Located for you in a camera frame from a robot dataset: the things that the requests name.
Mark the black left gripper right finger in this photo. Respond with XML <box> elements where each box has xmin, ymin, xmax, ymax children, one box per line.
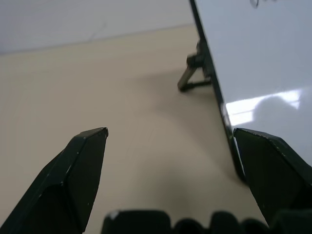
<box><xmin>233</xmin><ymin>128</ymin><xmax>312</xmax><ymax>228</ymax></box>

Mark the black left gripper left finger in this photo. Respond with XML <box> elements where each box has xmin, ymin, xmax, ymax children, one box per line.
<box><xmin>0</xmin><ymin>127</ymin><xmax>109</xmax><ymax>234</ymax></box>

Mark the black-framed whiteboard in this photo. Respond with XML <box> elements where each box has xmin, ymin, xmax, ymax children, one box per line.
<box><xmin>189</xmin><ymin>0</ymin><xmax>312</xmax><ymax>183</ymax></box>

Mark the black board stand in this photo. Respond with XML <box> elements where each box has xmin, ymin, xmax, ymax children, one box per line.
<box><xmin>177</xmin><ymin>39</ymin><xmax>212</xmax><ymax>92</ymax></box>

